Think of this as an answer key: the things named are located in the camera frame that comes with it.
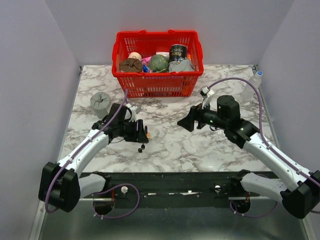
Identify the brown wrapped roll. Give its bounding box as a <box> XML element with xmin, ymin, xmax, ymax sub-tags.
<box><xmin>119</xmin><ymin>58</ymin><xmax>143</xmax><ymax>73</ymax></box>

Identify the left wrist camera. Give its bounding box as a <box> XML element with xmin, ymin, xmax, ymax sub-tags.
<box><xmin>125</xmin><ymin>103</ymin><xmax>142</xmax><ymax>122</ymax></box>

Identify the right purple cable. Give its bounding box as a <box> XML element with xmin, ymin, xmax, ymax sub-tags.
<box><xmin>207</xmin><ymin>77</ymin><xmax>320</xmax><ymax>218</ymax></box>

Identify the black head key bunch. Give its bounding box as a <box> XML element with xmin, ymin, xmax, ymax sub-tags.
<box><xmin>138</xmin><ymin>144</ymin><xmax>146</xmax><ymax>153</ymax></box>

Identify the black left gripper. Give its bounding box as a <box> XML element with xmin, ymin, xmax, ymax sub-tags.
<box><xmin>117</xmin><ymin>118</ymin><xmax>149</xmax><ymax>143</ymax></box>

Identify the black can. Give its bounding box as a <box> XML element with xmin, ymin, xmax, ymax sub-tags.
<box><xmin>168</xmin><ymin>44</ymin><xmax>188</xmax><ymax>63</ymax></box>

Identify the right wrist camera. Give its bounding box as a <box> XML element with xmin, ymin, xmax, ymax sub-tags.
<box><xmin>199</xmin><ymin>86</ymin><xmax>215</xmax><ymax>109</ymax></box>

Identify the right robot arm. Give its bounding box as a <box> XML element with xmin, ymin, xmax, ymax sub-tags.
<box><xmin>177</xmin><ymin>95</ymin><xmax>320</xmax><ymax>219</ymax></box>

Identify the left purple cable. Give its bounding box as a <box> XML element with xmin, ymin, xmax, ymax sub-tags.
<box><xmin>44</xmin><ymin>88</ymin><xmax>141</xmax><ymax>220</ymax></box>

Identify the red plastic basket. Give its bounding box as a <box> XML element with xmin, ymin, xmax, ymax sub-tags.
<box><xmin>112</xmin><ymin>29</ymin><xmax>204</xmax><ymax>98</ymax></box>

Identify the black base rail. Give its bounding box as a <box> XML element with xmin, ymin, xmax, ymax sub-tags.
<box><xmin>82</xmin><ymin>169</ymin><xmax>276</xmax><ymax>210</ymax></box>

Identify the green round ball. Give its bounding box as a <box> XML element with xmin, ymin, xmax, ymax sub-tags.
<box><xmin>148</xmin><ymin>54</ymin><xmax>169</xmax><ymax>73</ymax></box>

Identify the beige egg shaped object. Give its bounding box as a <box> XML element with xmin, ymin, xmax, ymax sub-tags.
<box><xmin>128</xmin><ymin>52</ymin><xmax>142</xmax><ymax>61</ymax></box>

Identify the grey wrapped roll in basket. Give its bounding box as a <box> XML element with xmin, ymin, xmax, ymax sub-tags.
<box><xmin>168</xmin><ymin>59</ymin><xmax>195</xmax><ymax>73</ymax></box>

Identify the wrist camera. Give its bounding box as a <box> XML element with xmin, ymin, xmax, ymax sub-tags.
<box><xmin>125</xmin><ymin>103</ymin><xmax>142</xmax><ymax>122</ymax></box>
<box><xmin>199</xmin><ymin>86</ymin><xmax>215</xmax><ymax>109</ymax></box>

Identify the purple cable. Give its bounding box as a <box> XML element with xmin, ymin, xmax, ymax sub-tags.
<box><xmin>44</xmin><ymin>88</ymin><xmax>141</xmax><ymax>220</ymax></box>
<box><xmin>207</xmin><ymin>77</ymin><xmax>320</xmax><ymax>218</ymax></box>

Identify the grey wrapped roll on table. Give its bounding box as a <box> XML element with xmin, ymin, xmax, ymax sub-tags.
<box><xmin>90</xmin><ymin>92</ymin><xmax>111</xmax><ymax>119</ymax></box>

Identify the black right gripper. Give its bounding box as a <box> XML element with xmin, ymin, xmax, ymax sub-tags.
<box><xmin>176</xmin><ymin>98</ymin><xmax>228</xmax><ymax>132</ymax></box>

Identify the clear plastic bottle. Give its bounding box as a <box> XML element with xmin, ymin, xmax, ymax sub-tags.
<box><xmin>240</xmin><ymin>70</ymin><xmax>265</xmax><ymax>101</ymax></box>

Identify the pink packet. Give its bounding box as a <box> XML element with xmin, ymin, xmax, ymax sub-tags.
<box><xmin>141</xmin><ymin>56</ymin><xmax>152</xmax><ymax>73</ymax></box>

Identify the orange black padlock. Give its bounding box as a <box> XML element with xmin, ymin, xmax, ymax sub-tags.
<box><xmin>144</xmin><ymin>126</ymin><xmax>150</xmax><ymax>139</ymax></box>

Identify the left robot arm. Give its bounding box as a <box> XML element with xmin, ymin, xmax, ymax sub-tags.
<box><xmin>38</xmin><ymin>103</ymin><xmax>149</xmax><ymax>213</ymax></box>

